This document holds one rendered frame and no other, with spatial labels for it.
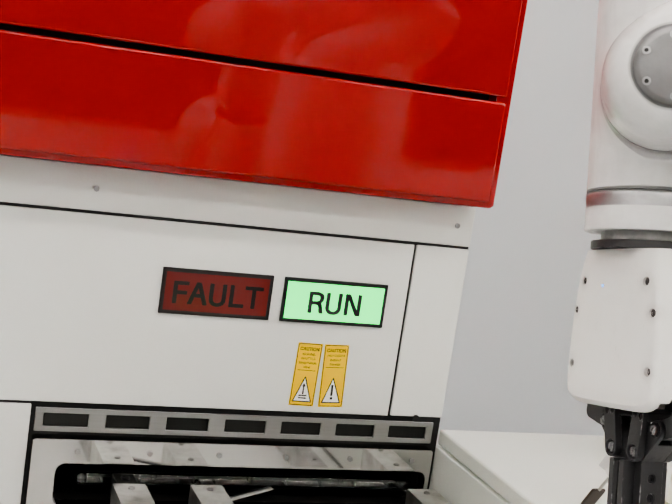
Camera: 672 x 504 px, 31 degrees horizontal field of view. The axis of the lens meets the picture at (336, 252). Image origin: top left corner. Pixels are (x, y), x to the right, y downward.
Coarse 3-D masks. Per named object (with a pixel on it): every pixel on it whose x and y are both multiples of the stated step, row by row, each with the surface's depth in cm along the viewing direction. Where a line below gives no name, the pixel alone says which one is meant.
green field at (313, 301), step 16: (288, 288) 127; (304, 288) 128; (320, 288) 128; (336, 288) 129; (352, 288) 129; (368, 288) 130; (288, 304) 127; (304, 304) 128; (320, 304) 129; (336, 304) 129; (352, 304) 130; (368, 304) 130; (336, 320) 130; (352, 320) 130; (368, 320) 131
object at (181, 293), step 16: (176, 272) 123; (176, 288) 123; (192, 288) 124; (208, 288) 124; (224, 288) 125; (240, 288) 125; (256, 288) 126; (176, 304) 123; (192, 304) 124; (208, 304) 124; (224, 304) 125; (240, 304) 126; (256, 304) 126
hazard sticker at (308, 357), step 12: (300, 348) 129; (312, 348) 130; (300, 360) 129; (312, 360) 130; (300, 372) 130; (312, 372) 130; (300, 384) 130; (312, 384) 130; (300, 396) 130; (312, 396) 131
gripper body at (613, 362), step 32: (608, 256) 76; (640, 256) 73; (608, 288) 75; (640, 288) 72; (576, 320) 79; (608, 320) 75; (640, 320) 72; (576, 352) 78; (608, 352) 75; (640, 352) 72; (576, 384) 78; (608, 384) 74; (640, 384) 71
